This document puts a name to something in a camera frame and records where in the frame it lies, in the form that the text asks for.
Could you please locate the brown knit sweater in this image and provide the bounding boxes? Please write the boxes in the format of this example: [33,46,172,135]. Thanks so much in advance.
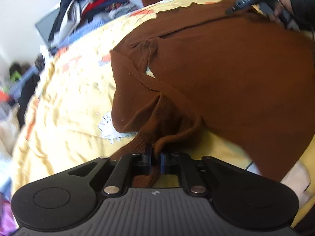
[110,0,314,181]

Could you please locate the dark clothes heap on floor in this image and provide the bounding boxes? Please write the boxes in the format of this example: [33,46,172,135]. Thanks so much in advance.
[17,53,45,128]

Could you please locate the pile of mixed clothes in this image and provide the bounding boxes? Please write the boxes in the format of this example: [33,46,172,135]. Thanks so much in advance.
[48,0,139,46]

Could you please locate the yellow floral bed quilt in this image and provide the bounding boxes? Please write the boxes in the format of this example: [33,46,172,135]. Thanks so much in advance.
[11,0,315,229]

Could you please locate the green plastic item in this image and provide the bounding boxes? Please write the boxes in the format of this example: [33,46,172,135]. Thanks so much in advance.
[10,71,22,83]

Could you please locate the blue striped cloth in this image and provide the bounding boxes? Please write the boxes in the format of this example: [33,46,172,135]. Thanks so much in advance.
[50,18,107,55]

